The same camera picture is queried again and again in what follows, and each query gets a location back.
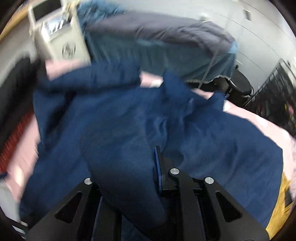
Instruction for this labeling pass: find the golden yellow fabric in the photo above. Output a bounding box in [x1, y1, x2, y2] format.
[266, 173, 292, 240]

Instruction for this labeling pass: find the navy blue padded jacket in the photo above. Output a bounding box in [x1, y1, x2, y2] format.
[20, 61, 283, 237]

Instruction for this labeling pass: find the black quilted jacket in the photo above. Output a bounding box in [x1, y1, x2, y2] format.
[1, 57, 44, 149]

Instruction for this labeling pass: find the black round stool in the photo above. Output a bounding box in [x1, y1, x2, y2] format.
[214, 68, 254, 107]

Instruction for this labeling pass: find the white medical cart machine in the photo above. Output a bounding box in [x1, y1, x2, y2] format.
[28, 1, 90, 62]

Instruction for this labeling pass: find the black wire rack shelf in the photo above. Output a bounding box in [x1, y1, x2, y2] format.
[243, 59, 295, 137]

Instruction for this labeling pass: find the light blue crumpled cloth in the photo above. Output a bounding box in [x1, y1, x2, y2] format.
[76, 1, 126, 27]

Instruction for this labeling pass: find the pink polka dot bedsheet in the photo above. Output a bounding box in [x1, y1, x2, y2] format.
[4, 60, 295, 202]

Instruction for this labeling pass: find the red patterned cloth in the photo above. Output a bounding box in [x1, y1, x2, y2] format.
[1, 110, 34, 178]

